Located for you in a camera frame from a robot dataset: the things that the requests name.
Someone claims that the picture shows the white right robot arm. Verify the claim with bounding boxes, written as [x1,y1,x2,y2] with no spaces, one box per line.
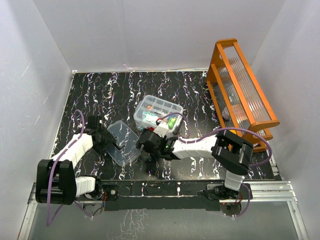
[136,129,254,199]

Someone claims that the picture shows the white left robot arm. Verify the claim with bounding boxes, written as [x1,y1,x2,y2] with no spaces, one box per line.
[35,115,125,205]

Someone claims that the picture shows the green small box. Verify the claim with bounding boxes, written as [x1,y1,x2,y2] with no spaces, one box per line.
[167,115,178,130]

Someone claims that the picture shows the clear box lid black handle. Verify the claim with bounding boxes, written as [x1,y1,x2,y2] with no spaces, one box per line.
[106,120,141,167]

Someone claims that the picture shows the clear first aid box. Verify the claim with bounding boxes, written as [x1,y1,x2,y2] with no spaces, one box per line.
[133,94,184,135]

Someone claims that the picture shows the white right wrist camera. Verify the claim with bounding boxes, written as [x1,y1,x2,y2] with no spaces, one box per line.
[153,118,176,139]

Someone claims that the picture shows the orange wooden rack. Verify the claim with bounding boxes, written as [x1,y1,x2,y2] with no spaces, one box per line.
[206,38,280,152]

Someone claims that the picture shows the teal packet with round item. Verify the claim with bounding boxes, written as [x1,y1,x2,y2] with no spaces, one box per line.
[142,111,160,125]

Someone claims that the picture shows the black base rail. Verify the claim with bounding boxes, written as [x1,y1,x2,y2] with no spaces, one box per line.
[77,180,253,211]

